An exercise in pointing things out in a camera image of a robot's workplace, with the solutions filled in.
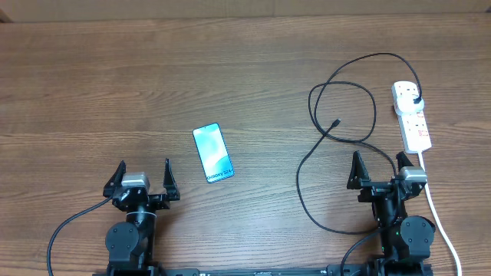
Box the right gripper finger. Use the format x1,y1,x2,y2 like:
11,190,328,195
396,151,414,171
347,151,371,189

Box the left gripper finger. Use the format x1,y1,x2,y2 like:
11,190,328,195
103,160,126,198
163,159,180,201

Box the Samsung Galaxy smartphone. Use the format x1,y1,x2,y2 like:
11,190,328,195
193,123,235,183

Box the black USB charging cable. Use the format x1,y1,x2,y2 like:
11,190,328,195
295,52,423,235

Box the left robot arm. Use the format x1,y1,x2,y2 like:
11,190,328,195
103,159,180,275

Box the white charger plug adapter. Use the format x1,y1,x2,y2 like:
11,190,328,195
394,96,425,116

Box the white power strip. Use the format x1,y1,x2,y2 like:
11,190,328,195
391,80,432,154

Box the white power strip cord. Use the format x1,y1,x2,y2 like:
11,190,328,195
417,151,463,276

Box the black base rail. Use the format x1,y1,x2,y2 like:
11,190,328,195
91,262,434,276

